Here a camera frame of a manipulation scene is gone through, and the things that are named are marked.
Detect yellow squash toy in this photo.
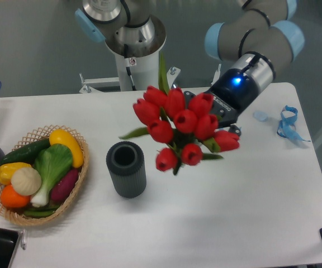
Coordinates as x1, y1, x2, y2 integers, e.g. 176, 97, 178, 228
49, 128, 84, 168

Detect cream steamed bun toy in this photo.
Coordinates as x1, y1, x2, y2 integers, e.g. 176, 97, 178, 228
11, 167, 42, 196

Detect dark grey ribbed vase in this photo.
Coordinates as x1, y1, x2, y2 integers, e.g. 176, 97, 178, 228
106, 141, 146, 198

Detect blue ribbon bundle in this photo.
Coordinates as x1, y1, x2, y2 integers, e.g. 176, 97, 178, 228
277, 105, 310, 142

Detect woven wicker basket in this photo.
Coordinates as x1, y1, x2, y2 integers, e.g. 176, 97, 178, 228
0, 125, 89, 227

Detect light blue cap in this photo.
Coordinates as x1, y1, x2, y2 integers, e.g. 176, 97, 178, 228
253, 111, 268, 122

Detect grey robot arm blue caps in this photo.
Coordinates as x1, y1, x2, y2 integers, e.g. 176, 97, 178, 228
75, 1, 305, 127

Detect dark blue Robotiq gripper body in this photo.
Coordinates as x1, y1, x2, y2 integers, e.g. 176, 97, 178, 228
207, 69, 255, 128

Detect green cucumber toy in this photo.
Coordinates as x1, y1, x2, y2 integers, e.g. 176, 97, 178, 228
0, 139, 50, 165

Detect red tulip bouquet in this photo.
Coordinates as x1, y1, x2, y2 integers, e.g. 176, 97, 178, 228
120, 56, 240, 175

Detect yellow bell pepper toy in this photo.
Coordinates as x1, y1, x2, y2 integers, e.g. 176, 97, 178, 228
0, 162, 32, 185

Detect purple sweet potato toy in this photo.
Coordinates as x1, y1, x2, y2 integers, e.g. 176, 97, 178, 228
50, 169, 79, 203

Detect green bok choy toy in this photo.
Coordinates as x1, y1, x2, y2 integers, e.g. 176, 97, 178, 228
31, 144, 73, 208

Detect black smartphone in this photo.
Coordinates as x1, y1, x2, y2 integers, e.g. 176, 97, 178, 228
0, 228, 20, 268

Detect green pea pod toy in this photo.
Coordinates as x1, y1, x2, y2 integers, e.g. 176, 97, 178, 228
23, 206, 59, 218

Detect white metal mounting frame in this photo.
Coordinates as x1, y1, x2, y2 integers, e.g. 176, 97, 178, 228
79, 66, 181, 94

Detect clear pen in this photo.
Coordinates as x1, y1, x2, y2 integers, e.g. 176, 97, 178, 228
20, 228, 27, 250

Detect orange fruit toy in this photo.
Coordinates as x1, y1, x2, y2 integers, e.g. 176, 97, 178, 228
0, 185, 30, 208

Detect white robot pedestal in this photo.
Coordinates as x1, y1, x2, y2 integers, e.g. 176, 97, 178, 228
106, 33, 167, 92

